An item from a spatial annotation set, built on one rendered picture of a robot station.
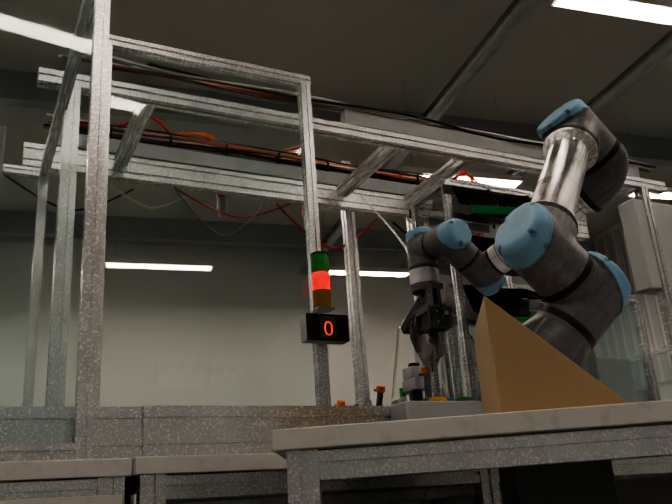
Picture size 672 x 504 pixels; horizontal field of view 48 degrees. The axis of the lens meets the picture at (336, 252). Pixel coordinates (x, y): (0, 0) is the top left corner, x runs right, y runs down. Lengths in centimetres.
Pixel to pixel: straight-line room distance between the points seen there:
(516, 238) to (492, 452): 42
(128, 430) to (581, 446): 81
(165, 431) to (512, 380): 65
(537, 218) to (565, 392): 31
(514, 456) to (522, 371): 18
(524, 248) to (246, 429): 64
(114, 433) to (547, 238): 86
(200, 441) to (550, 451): 68
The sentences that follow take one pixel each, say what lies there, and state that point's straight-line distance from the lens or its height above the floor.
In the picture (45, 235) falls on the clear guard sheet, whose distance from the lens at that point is 151.
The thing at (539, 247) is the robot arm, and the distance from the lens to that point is 135.
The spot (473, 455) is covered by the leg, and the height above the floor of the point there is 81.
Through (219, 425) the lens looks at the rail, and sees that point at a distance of 151.
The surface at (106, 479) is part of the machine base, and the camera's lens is 140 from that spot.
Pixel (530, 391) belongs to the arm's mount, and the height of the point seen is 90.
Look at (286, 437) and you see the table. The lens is 108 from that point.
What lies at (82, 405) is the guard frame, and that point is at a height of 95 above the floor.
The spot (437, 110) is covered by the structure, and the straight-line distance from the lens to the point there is 850.
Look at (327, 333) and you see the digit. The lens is 195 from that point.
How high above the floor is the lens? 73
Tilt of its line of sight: 20 degrees up
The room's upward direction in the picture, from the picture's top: 4 degrees counter-clockwise
